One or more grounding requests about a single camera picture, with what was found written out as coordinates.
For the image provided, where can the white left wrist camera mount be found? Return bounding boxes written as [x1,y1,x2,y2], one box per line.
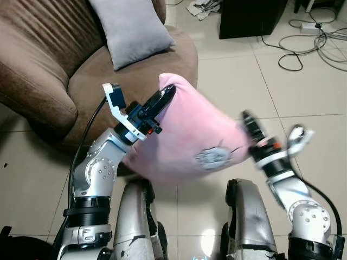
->
[102,82,148,142]

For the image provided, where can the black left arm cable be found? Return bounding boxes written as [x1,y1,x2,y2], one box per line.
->
[67,96,107,209]

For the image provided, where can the silver robot left leg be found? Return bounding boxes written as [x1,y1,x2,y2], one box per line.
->
[111,178,170,260]

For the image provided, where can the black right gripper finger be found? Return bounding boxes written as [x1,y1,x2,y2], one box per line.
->
[241,110,267,146]

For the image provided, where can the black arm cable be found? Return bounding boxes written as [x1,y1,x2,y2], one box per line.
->
[295,174,343,240]
[67,96,107,209]

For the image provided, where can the brown round fabric chair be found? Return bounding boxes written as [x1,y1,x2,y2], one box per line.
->
[0,0,199,153]

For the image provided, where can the white power adapter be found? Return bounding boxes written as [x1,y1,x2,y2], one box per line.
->
[300,22,324,34]

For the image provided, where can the silver robot leg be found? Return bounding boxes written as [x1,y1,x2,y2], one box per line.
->
[111,178,170,260]
[221,178,280,260]

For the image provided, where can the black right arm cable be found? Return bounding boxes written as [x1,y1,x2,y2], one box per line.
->
[295,174,343,240]

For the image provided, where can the silver robot right leg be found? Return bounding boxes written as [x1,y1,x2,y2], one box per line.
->
[221,178,280,260]

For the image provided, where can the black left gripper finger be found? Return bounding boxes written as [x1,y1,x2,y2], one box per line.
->
[143,83,178,118]

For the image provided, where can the black cabinet box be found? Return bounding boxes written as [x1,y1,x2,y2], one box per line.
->
[219,0,288,40]

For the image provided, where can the tangled black floor cables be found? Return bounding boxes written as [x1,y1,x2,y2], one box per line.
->
[260,5,347,73]

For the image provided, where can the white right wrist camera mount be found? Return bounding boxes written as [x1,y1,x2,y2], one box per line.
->
[254,125,316,166]

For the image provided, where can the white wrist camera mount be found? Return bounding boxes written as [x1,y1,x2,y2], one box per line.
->
[254,125,316,166]
[102,82,148,142]

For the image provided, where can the pink pillow with grey print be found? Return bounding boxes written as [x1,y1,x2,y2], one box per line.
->
[123,73,256,186]

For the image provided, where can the crumpled white cloth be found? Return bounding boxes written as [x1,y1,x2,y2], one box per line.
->
[187,0,223,22]

